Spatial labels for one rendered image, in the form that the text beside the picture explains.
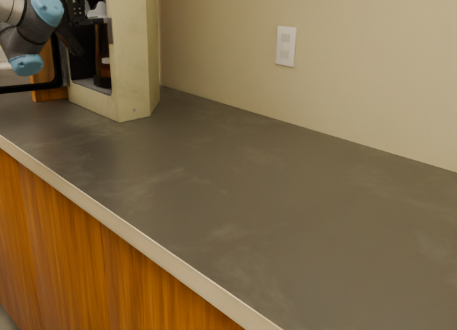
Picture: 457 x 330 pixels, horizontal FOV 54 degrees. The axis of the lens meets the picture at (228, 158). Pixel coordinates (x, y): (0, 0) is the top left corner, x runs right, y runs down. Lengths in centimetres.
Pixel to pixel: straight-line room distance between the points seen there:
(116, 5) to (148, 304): 79
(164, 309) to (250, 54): 91
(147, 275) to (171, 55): 111
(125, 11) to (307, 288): 93
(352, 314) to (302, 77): 87
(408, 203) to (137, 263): 55
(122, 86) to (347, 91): 63
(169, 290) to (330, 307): 31
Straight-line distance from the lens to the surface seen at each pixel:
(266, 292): 65
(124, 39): 133
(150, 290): 90
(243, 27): 152
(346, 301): 66
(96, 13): 140
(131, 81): 136
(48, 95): 166
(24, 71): 125
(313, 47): 135
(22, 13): 115
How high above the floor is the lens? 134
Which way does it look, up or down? 22 degrees down
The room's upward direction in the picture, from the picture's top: 2 degrees clockwise
